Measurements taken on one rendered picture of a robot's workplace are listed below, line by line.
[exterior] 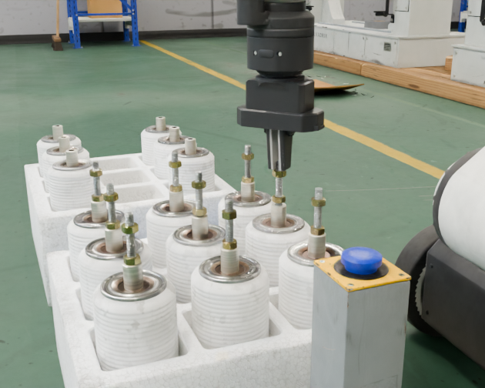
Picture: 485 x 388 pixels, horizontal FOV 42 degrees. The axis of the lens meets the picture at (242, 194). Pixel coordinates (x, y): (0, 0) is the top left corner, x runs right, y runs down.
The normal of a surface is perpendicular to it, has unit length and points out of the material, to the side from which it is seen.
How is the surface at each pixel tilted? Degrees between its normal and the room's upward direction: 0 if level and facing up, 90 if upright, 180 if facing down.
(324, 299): 90
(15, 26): 90
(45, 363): 0
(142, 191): 90
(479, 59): 90
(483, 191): 55
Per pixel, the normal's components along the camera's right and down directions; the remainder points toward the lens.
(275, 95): -0.47, 0.29
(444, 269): -0.95, 0.11
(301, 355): 0.37, 0.29
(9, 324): 0.00, -0.95
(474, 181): -0.73, -0.53
